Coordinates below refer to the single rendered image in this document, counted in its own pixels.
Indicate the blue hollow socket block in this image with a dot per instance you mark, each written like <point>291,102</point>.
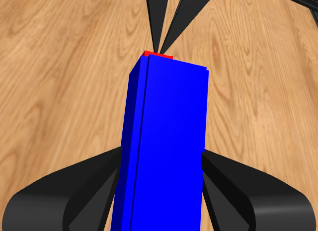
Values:
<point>169,141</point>

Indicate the thin red peg bar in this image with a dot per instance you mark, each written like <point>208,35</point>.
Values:
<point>155,54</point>

